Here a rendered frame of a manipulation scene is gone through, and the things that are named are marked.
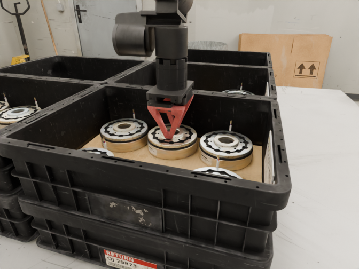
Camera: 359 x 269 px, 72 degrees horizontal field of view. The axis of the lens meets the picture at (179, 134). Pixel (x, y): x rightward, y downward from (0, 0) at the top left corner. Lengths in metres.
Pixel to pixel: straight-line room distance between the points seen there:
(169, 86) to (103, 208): 0.23
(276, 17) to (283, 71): 0.66
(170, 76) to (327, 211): 0.45
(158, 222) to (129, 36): 0.30
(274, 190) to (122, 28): 0.35
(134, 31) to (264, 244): 0.37
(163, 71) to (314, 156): 0.56
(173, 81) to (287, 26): 3.15
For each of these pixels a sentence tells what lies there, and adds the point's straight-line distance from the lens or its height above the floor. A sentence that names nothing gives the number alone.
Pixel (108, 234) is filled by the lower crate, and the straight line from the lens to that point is 0.40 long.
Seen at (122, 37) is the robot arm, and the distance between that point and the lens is 0.46.
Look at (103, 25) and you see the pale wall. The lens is 3.96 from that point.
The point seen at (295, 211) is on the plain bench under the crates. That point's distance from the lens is 0.62.
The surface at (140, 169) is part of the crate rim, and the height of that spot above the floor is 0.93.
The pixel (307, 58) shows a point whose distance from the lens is 3.45.
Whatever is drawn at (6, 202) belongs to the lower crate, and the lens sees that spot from 0.51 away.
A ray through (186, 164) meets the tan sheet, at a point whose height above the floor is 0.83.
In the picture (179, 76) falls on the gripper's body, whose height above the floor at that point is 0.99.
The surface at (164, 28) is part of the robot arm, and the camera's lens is 0.43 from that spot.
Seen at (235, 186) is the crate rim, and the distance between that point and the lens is 0.27.
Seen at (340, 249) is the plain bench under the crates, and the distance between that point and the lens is 0.58.
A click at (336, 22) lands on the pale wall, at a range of 3.65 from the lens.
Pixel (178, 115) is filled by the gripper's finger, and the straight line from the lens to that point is 0.44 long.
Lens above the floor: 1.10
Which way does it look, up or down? 28 degrees down
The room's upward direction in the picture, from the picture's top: straight up
